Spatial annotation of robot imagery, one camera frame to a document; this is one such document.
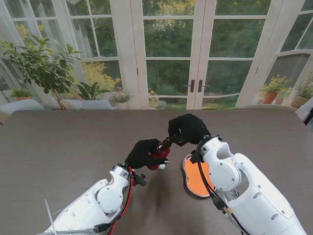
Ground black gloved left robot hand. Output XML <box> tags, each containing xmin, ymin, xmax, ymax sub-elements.
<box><xmin>124</xmin><ymin>139</ymin><xmax>170</xmax><ymax>170</ymax></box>

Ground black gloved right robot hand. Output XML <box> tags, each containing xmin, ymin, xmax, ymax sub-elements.
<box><xmin>168</xmin><ymin>114</ymin><xmax>211</xmax><ymax>147</ymax></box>

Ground red transparent sample bottle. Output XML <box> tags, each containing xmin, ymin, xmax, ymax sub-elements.
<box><xmin>146</xmin><ymin>137</ymin><xmax>172</xmax><ymax>171</ymax></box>

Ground steel kidney tray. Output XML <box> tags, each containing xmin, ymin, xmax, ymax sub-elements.
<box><xmin>181</xmin><ymin>150</ymin><xmax>216</xmax><ymax>197</ymax></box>

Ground orange oval tray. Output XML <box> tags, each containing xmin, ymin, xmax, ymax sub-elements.
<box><xmin>183</xmin><ymin>154</ymin><xmax>215</xmax><ymax>195</ymax></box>

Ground flowering plant in white pot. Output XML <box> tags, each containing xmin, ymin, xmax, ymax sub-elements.
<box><xmin>112</xmin><ymin>92</ymin><xmax>133</xmax><ymax>110</ymax></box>

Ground white planter box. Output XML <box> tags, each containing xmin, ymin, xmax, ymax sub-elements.
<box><xmin>60</xmin><ymin>99</ymin><xmax>113</xmax><ymax>110</ymax></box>

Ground broad leaf green plant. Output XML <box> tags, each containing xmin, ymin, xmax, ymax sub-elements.
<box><xmin>74</xmin><ymin>82</ymin><xmax>112</xmax><ymax>101</ymax></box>

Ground yellow flowers in terracotta pot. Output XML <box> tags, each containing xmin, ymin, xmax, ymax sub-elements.
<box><xmin>259</xmin><ymin>75</ymin><xmax>292</xmax><ymax>104</ymax></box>

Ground plant in beige pot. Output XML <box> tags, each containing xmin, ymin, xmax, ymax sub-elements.
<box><xmin>291</xmin><ymin>80</ymin><xmax>313</xmax><ymax>109</ymax></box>

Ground pale grey sofa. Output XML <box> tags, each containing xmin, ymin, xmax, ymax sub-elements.
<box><xmin>0</xmin><ymin>99</ymin><xmax>46</xmax><ymax>124</ymax></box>

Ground small plant in terracotta pot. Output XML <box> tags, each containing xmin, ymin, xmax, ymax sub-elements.
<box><xmin>9</xmin><ymin>88</ymin><xmax>34</xmax><ymax>101</ymax></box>

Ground tall leafy green plant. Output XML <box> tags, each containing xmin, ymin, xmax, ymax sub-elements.
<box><xmin>0</xmin><ymin>34</ymin><xmax>83</xmax><ymax>110</ymax></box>

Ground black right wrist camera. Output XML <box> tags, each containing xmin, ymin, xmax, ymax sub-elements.
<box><xmin>191</xmin><ymin>149</ymin><xmax>203</xmax><ymax>164</ymax></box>

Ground red cable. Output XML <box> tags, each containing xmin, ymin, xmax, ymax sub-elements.
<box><xmin>110</xmin><ymin>167</ymin><xmax>134</xmax><ymax>233</ymax></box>

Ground dark left door handle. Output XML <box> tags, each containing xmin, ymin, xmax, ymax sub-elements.
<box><xmin>183</xmin><ymin>79</ymin><xmax>195</xmax><ymax>93</ymax></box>

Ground dark door handle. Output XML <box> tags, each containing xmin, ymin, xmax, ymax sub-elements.
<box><xmin>198</xmin><ymin>79</ymin><xmax>210</xmax><ymax>93</ymax></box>
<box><xmin>183</xmin><ymin>79</ymin><xmax>195</xmax><ymax>93</ymax></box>

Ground dark right door handle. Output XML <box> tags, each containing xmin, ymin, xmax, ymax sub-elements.
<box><xmin>198</xmin><ymin>79</ymin><xmax>210</xmax><ymax>93</ymax></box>

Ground black cable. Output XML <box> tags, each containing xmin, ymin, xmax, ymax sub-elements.
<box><xmin>197</xmin><ymin>141</ymin><xmax>246</xmax><ymax>235</ymax></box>

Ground white cable tie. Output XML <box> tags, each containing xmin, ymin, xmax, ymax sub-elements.
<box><xmin>45</xmin><ymin>199</ymin><xmax>56</xmax><ymax>232</ymax></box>

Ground white chair with dark frame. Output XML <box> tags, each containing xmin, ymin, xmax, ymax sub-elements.
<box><xmin>295</xmin><ymin>97</ymin><xmax>313</xmax><ymax>126</ymax></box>

